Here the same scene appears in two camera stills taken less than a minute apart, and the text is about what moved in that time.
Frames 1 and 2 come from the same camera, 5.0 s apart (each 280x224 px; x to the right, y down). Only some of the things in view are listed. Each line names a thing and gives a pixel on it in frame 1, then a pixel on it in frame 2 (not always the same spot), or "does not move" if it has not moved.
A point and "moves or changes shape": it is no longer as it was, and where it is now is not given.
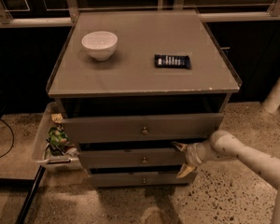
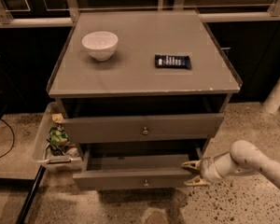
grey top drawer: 143,127 does not move
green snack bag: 57,135 does not move
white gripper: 191,155 to 206,171
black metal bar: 23,212 does not move
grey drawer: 152,158 moves or changes shape
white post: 278,92 does not move
